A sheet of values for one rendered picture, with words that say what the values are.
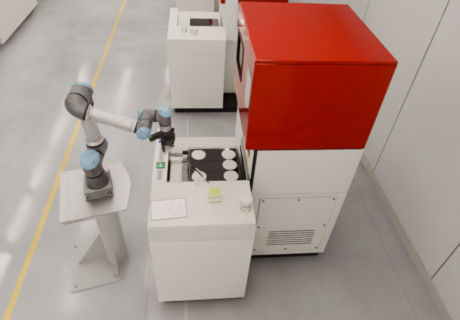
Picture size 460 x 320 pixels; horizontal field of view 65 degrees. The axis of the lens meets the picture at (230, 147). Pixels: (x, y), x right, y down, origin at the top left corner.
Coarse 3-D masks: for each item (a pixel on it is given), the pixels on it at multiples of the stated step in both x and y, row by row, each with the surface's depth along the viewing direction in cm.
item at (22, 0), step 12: (0, 0) 532; (12, 0) 569; (24, 0) 608; (36, 0) 656; (0, 12) 532; (12, 12) 568; (24, 12) 607; (0, 24) 531; (12, 24) 568; (0, 36) 531
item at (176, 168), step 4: (172, 156) 261; (180, 156) 261; (172, 164) 255; (176, 164) 255; (180, 164) 255; (172, 168) 252; (176, 168) 252; (180, 168) 253; (172, 172) 249; (176, 172) 249; (180, 172) 250; (172, 176) 246; (176, 176) 247; (180, 176) 247; (172, 180) 244; (176, 180) 244; (180, 180) 244
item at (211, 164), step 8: (208, 152) 264; (216, 152) 264; (192, 160) 256; (200, 160) 257; (208, 160) 257; (216, 160) 258; (224, 160) 258; (200, 168) 251; (208, 168) 251; (216, 168) 252; (224, 168) 252; (208, 176) 246; (216, 176) 246
